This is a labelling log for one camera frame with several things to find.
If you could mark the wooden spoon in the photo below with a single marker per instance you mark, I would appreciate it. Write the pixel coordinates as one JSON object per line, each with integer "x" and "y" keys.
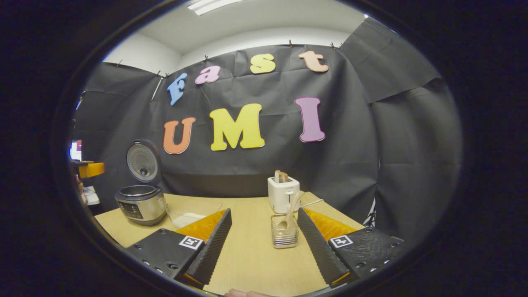
{"x": 292, "y": 206}

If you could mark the black silver rice cooker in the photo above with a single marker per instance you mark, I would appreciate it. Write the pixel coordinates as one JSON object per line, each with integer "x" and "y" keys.
{"x": 142, "y": 206}

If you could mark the black backdrop cloth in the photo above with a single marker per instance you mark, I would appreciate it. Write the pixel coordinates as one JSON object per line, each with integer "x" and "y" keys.
{"x": 350, "y": 144}

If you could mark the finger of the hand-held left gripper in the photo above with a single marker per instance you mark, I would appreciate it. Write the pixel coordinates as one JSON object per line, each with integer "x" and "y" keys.
{"x": 93, "y": 169}

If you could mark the white toaster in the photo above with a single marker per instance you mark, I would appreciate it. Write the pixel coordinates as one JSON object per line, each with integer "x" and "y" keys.
{"x": 280, "y": 194}

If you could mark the white side desk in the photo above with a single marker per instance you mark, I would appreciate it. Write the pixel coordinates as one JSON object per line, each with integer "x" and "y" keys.
{"x": 91, "y": 196}

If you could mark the toasted bread slice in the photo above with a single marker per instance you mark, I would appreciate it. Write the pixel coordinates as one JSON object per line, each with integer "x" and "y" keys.
{"x": 281, "y": 176}

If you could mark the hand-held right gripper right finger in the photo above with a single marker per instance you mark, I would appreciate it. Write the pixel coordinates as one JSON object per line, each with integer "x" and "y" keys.
{"x": 321, "y": 247}

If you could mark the clear glass container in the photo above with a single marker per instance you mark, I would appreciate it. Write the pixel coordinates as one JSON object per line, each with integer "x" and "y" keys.
{"x": 177, "y": 208}

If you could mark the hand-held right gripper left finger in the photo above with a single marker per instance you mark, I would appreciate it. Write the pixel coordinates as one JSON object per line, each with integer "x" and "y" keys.
{"x": 208, "y": 247}

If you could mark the computer monitor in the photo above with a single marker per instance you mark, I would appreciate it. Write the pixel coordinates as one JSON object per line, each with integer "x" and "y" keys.
{"x": 75, "y": 150}

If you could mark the ceiling light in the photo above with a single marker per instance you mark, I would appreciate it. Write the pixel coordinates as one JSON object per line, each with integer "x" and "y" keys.
{"x": 214, "y": 5}

